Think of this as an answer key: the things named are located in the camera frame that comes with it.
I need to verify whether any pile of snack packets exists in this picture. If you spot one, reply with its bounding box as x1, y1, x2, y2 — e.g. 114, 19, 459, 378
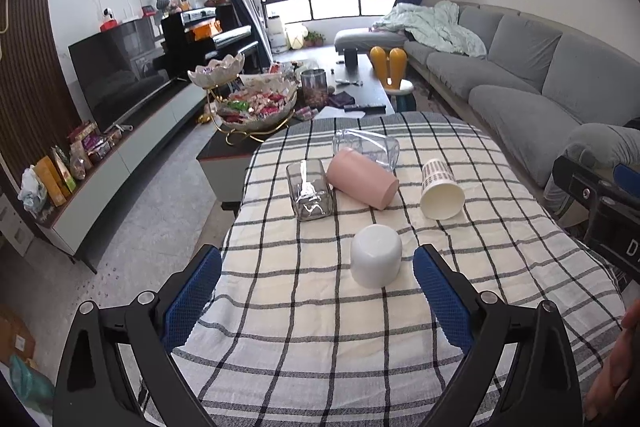
67, 121, 123, 168

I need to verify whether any checked tablecloth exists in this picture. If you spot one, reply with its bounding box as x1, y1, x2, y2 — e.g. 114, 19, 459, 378
137, 112, 628, 427

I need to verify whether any white air purifier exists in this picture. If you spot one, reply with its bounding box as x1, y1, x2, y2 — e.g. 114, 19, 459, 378
267, 14, 287, 54

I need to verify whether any black piano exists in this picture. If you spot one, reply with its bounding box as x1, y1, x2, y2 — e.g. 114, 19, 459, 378
161, 4, 261, 80

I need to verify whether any white and blue cloth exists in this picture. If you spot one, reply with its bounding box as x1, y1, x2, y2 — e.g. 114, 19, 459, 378
17, 166, 48, 212

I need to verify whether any grey cushion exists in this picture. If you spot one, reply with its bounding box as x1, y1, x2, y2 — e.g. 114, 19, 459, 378
565, 123, 640, 168

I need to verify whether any large white petal bowl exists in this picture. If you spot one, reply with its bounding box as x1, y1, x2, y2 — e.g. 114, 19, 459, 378
216, 77, 299, 132

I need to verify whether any cardboard box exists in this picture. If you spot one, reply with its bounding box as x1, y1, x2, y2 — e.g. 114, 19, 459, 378
0, 304, 36, 365

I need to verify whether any orange snack box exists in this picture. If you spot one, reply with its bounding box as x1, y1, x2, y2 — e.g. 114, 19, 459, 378
35, 155, 68, 206

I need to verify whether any dark coffee table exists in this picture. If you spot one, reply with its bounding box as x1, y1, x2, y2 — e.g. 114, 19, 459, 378
196, 52, 396, 212

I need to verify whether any light green blanket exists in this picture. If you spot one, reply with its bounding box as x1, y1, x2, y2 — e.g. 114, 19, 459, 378
372, 2, 488, 58

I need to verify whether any silver device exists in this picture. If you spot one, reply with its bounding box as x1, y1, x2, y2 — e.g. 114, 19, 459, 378
181, 7, 217, 25

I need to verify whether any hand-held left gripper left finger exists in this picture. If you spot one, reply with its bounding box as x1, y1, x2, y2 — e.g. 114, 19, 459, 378
52, 245, 223, 427

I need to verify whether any teal bag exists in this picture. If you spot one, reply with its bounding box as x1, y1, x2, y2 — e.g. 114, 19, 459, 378
10, 354, 53, 413

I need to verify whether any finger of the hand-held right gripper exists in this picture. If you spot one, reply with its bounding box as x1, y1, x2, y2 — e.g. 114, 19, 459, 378
552, 155, 640, 218

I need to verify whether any person's right hand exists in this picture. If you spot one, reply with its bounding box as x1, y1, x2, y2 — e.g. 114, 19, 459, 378
583, 306, 640, 424

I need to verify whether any black television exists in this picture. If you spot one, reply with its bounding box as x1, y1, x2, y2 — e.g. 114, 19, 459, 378
68, 18, 171, 134

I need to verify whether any grey television cabinet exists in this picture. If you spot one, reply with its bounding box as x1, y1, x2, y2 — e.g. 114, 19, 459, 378
35, 79, 221, 275

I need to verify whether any small white petal bowl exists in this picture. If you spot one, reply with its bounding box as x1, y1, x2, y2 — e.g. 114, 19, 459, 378
187, 53, 246, 86

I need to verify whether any patterned paper cup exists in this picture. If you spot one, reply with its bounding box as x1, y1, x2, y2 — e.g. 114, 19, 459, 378
419, 158, 466, 221

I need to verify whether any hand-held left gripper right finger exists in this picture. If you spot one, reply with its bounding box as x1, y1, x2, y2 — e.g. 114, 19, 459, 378
412, 244, 583, 427

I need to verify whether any pink cup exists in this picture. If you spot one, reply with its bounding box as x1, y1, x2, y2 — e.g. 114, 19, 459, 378
326, 147, 400, 210

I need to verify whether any pile of wrapped candies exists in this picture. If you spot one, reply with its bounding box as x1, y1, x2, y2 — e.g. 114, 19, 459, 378
220, 87, 296, 118

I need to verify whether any clear glass lying down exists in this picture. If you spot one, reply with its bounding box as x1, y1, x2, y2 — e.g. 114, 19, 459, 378
332, 128, 401, 172

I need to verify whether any glass jar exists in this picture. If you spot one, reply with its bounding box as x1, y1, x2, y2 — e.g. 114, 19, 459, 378
300, 69, 329, 108

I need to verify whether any square clear glass cup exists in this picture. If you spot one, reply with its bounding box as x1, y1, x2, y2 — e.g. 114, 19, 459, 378
286, 158, 335, 222

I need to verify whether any yellow rabbit ear stool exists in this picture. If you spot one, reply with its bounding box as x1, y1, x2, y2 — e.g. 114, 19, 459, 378
370, 47, 416, 112

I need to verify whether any white cup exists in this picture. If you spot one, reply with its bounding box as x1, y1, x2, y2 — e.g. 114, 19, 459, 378
350, 224, 404, 289

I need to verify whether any grey sofa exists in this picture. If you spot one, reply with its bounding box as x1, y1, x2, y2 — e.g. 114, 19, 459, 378
334, 1, 640, 208

